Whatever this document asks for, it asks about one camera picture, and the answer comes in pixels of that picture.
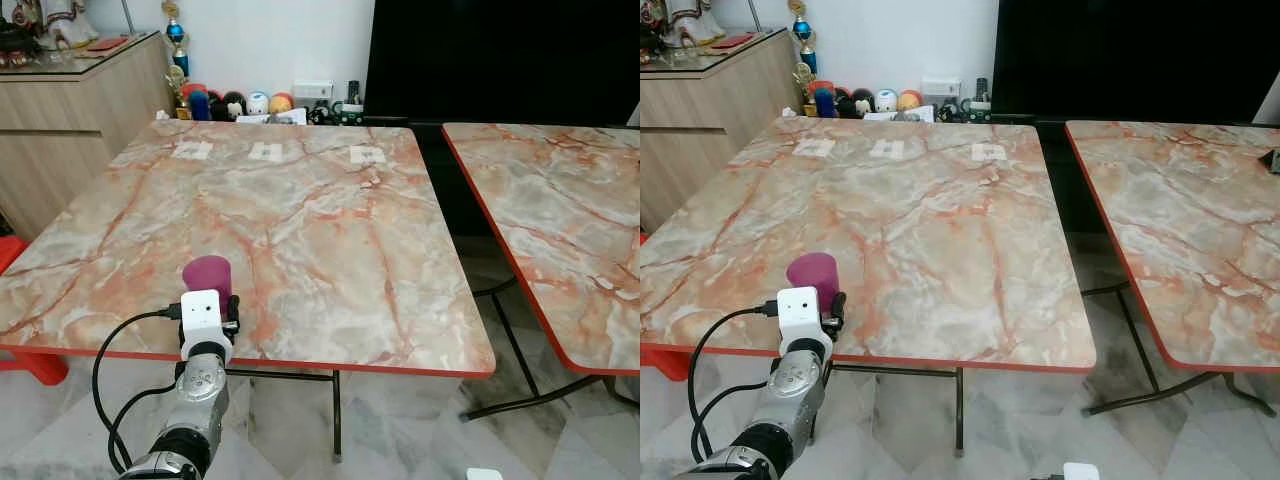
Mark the black metal table frame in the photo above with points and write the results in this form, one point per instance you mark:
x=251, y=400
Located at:
x=959, y=410
x=1136, y=340
x=511, y=340
x=337, y=420

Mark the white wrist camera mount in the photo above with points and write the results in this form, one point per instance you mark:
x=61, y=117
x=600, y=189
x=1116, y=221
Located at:
x=800, y=315
x=200, y=318
x=1081, y=472
x=485, y=474

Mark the wooden sideboard cabinet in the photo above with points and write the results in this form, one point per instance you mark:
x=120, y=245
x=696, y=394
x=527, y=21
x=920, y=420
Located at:
x=700, y=125
x=70, y=130

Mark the white tape marker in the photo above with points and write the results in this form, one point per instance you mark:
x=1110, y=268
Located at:
x=266, y=152
x=368, y=155
x=990, y=153
x=887, y=149
x=815, y=148
x=193, y=151

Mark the orange round toy figure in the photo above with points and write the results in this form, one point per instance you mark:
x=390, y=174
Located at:
x=282, y=102
x=909, y=99

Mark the white wall socket box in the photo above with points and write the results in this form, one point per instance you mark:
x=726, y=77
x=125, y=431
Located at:
x=941, y=88
x=313, y=90

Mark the white round toy figure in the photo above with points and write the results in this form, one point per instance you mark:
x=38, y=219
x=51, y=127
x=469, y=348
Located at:
x=885, y=100
x=258, y=102

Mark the dark green toy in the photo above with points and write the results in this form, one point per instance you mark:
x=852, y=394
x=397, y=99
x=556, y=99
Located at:
x=977, y=108
x=350, y=110

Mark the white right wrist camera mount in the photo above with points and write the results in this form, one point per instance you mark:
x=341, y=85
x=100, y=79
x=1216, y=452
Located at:
x=1081, y=472
x=485, y=474

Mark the red toy figure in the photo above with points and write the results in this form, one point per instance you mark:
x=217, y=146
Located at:
x=193, y=89
x=820, y=86

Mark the black round toy figure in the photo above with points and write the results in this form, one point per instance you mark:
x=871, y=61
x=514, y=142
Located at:
x=860, y=100
x=233, y=102

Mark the small black object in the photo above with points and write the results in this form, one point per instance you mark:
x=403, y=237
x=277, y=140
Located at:
x=1273, y=160

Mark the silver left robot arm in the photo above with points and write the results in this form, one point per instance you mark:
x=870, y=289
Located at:
x=790, y=395
x=198, y=400

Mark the gold and blue trophy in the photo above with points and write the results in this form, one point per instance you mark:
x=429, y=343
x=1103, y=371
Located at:
x=803, y=32
x=176, y=35

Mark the white robed figurine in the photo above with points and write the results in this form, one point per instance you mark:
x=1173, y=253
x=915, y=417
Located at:
x=65, y=20
x=692, y=18

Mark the dark blue toy figure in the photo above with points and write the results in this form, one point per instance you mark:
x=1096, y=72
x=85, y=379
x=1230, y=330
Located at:
x=199, y=104
x=824, y=102

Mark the red plastic stool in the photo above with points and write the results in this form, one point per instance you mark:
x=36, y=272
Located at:
x=30, y=365

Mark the black television screen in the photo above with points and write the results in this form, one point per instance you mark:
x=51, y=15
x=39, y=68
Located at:
x=1130, y=55

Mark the flat red case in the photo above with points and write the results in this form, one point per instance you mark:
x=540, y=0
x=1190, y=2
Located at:
x=106, y=44
x=733, y=41

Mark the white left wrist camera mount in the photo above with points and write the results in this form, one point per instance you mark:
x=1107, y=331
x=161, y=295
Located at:
x=800, y=315
x=200, y=318

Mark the purple plastic cup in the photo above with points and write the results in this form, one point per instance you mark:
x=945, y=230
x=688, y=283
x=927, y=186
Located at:
x=812, y=272
x=207, y=272

